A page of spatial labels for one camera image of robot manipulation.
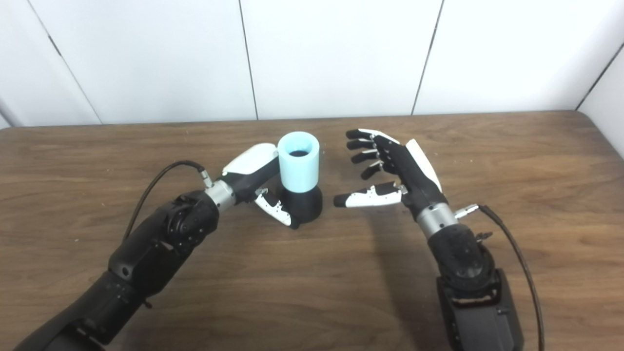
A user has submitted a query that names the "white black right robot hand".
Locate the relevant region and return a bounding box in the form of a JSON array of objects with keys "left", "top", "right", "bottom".
[{"left": 333, "top": 128, "right": 449, "bottom": 221}]

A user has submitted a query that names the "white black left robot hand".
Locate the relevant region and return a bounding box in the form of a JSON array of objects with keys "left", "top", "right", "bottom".
[{"left": 222, "top": 142, "right": 300, "bottom": 230}]

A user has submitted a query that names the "light blue cup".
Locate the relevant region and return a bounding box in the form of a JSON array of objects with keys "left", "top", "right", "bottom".
[{"left": 277, "top": 131, "right": 320, "bottom": 192}]

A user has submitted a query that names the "black flask-shaped vase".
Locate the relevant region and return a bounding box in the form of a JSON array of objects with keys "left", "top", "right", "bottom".
[{"left": 282, "top": 185, "right": 323, "bottom": 226}]

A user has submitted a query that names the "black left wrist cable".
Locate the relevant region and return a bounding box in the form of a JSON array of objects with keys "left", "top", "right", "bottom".
[{"left": 123, "top": 160, "right": 214, "bottom": 239}]

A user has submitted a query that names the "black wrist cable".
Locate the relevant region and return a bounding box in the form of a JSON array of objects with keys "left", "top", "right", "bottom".
[
  {"left": 454, "top": 204, "right": 545, "bottom": 351},
  {"left": 123, "top": 160, "right": 214, "bottom": 239}
]

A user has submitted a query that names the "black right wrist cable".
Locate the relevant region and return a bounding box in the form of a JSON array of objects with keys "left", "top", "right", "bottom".
[{"left": 454, "top": 204, "right": 545, "bottom": 351}]

